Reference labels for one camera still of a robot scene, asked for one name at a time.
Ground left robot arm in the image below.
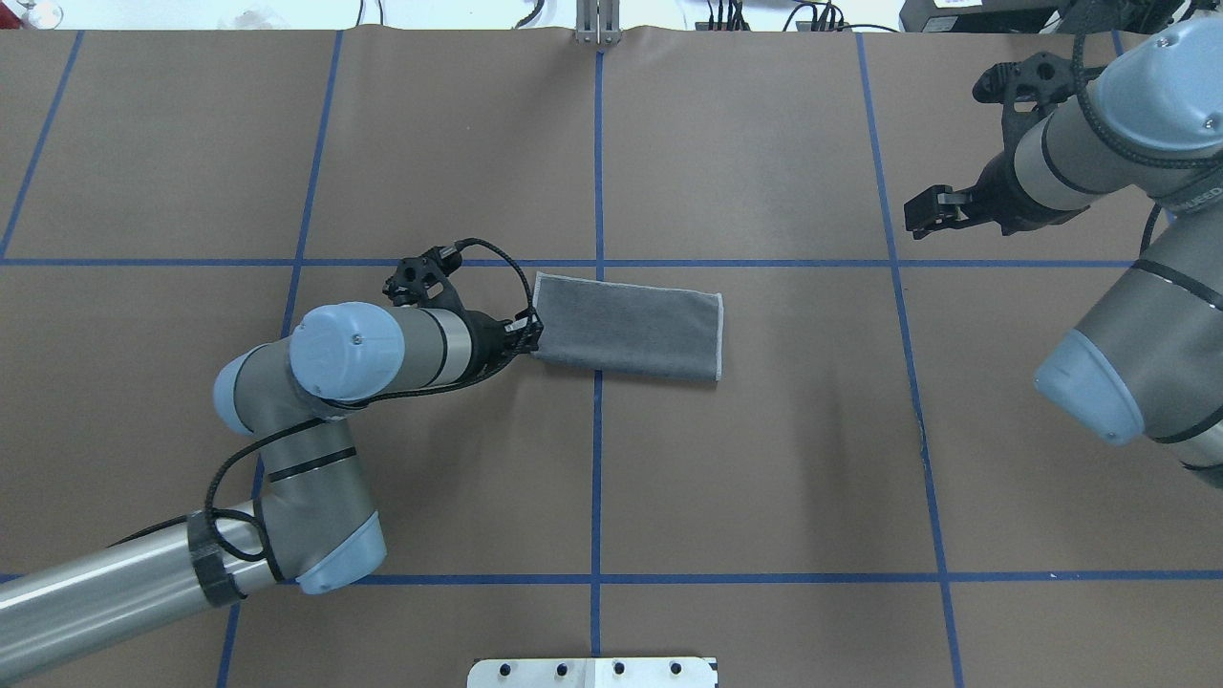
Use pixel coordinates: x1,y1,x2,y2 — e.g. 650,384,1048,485
2,302,543,684

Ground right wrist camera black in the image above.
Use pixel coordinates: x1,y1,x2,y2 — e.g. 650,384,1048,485
971,53,1076,127

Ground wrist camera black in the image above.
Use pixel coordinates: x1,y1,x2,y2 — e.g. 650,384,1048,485
382,244,464,313
971,53,1076,127

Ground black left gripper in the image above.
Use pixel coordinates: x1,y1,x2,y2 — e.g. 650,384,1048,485
468,313,545,376

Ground aluminium frame post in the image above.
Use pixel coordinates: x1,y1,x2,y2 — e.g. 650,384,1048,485
574,0,623,48

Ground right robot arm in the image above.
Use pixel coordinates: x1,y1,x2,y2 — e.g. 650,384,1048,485
903,12,1222,489

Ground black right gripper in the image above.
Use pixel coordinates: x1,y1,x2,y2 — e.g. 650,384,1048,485
903,153,1076,240

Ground pink towel grey back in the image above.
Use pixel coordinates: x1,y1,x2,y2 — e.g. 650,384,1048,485
532,271,725,382

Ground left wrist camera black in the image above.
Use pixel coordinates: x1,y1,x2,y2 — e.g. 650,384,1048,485
382,244,464,313

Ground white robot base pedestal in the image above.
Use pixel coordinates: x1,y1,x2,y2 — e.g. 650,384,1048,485
465,656,720,687

